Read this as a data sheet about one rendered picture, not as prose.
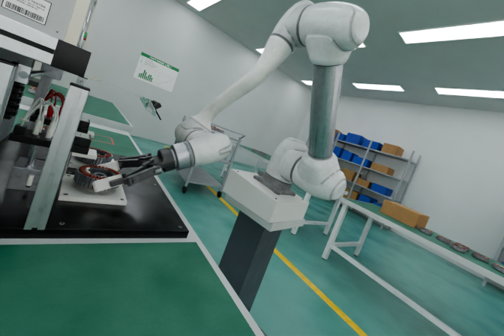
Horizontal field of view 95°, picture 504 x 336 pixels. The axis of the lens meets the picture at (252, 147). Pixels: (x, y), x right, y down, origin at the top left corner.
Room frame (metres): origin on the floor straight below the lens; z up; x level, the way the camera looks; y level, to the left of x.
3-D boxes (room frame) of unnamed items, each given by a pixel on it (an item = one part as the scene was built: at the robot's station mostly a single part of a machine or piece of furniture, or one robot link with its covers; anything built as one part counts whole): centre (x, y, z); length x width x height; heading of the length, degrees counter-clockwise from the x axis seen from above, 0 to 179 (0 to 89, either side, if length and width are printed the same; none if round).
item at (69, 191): (0.64, 0.38, 0.78); 0.15 x 0.15 x 0.01; 38
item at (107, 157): (0.83, 0.53, 0.80); 0.11 x 0.11 x 0.04
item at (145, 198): (0.72, 0.46, 0.76); 0.64 x 0.47 x 0.02; 38
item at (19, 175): (0.55, 0.49, 0.80); 0.08 x 0.05 x 0.06; 38
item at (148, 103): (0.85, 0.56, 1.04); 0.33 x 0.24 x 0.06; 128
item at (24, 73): (0.62, 0.59, 1.04); 0.62 x 0.02 x 0.03; 38
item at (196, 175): (3.52, 0.68, 0.51); 1.01 x 0.60 x 1.01; 38
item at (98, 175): (0.64, 0.37, 0.81); 0.11 x 0.11 x 0.04
